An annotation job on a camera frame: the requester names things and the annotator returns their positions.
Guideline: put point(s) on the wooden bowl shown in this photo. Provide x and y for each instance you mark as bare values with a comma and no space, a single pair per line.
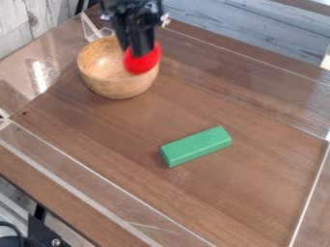
100,63

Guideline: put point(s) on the green rectangular block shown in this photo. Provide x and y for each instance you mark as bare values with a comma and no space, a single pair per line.
195,146

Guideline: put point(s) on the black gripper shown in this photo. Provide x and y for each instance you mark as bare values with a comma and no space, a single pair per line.
147,14

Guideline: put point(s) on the black clamp mount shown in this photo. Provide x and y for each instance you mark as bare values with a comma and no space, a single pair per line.
22,229

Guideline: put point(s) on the red felt strawberry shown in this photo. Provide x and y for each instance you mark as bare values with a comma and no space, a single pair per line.
137,65

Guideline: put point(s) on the clear acrylic enclosure wall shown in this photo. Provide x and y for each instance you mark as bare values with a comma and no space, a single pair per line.
83,153

